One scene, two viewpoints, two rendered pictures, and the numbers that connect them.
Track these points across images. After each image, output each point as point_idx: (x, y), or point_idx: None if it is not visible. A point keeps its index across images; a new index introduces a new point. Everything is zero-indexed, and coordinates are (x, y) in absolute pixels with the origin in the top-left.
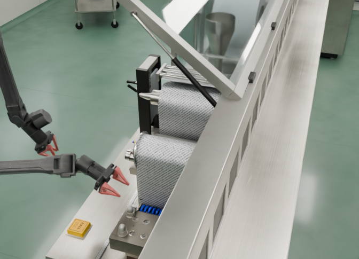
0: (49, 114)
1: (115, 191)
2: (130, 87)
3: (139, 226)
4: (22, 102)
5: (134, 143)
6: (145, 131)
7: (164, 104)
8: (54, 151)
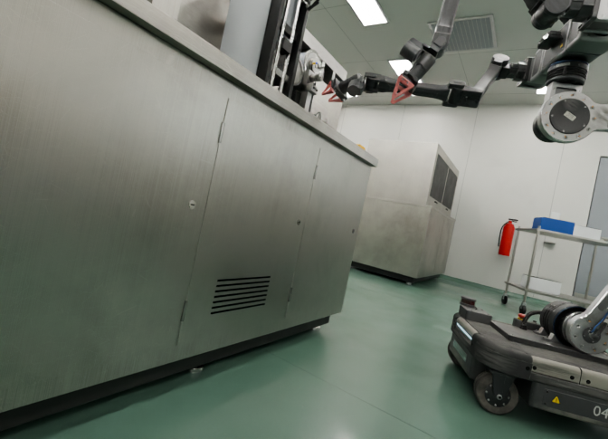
0: (404, 44)
1: (332, 96)
2: (316, 4)
3: None
4: (435, 30)
5: (318, 60)
6: (310, 49)
7: None
8: None
